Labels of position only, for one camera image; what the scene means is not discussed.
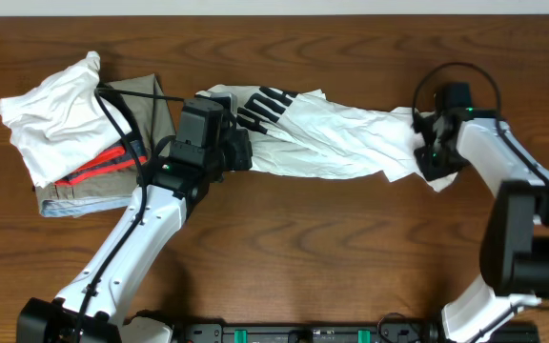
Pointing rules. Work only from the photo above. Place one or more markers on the dark red-trimmed folded garment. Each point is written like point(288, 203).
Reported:
point(115, 157)

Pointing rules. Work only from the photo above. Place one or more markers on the white printed t-shirt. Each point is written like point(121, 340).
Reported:
point(303, 134)

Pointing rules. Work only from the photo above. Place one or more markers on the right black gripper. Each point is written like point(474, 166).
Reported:
point(429, 171)

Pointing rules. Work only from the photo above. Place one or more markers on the olive folded trousers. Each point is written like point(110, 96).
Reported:
point(155, 123)

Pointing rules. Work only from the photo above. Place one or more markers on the light blue folded garment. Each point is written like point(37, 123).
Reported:
point(81, 206)

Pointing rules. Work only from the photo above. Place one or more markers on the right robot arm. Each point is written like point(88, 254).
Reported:
point(514, 252)

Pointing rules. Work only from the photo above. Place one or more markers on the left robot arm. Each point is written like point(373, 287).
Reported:
point(94, 306)

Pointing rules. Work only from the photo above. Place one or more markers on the white folded shirt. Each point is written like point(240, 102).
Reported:
point(59, 126)

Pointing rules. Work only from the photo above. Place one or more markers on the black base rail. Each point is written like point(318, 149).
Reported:
point(388, 331)

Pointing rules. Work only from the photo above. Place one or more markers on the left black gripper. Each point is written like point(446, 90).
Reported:
point(239, 142)

